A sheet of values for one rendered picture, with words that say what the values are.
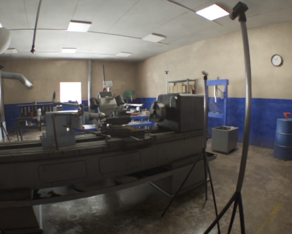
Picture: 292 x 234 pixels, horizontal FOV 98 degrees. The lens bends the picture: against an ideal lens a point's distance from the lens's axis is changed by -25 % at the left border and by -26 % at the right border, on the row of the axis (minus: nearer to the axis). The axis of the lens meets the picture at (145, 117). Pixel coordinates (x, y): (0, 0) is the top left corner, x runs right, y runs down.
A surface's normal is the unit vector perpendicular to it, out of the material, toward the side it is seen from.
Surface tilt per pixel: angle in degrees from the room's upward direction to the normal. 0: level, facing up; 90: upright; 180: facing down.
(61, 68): 90
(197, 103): 90
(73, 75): 90
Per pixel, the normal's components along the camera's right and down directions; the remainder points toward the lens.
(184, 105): 0.52, 0.08
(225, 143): -0.80, 0.07
